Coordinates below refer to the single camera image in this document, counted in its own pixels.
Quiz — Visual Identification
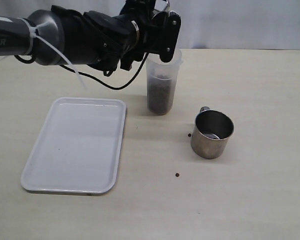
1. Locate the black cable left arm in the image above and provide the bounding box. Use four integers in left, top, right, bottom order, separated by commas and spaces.
13, 51, 149, 90

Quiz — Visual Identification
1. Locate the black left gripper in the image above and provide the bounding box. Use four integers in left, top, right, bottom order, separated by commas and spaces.
51, 0, 182, 75

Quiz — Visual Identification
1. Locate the steel mug with pellets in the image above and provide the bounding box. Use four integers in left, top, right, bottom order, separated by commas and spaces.
149, 0, 170, 25

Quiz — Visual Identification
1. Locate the white plastic tray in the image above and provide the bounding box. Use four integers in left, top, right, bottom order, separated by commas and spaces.
20, 97, 127, 195

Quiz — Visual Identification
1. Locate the clear plastic tall container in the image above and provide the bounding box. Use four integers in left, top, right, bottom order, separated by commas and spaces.
146, 48, 183, 115

